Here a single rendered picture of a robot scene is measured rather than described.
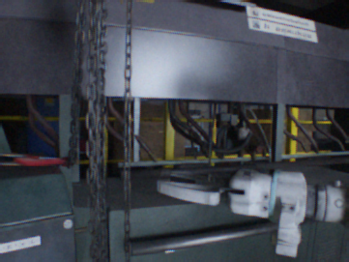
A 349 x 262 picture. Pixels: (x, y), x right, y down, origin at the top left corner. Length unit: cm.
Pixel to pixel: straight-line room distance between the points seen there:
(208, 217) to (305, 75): 88
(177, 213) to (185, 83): 54
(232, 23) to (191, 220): 90
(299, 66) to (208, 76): 53
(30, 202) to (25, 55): 62
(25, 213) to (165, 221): 65
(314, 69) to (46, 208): 135
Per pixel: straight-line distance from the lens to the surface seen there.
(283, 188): 40
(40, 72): 99
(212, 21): 116
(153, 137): 385
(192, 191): 41
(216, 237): 106
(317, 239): 162
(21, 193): 54
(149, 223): 103
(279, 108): 129
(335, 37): 169
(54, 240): 54
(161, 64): 101
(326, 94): 153
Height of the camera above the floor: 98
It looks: 4 degrees down
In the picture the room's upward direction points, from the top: 1 degrees clockwise
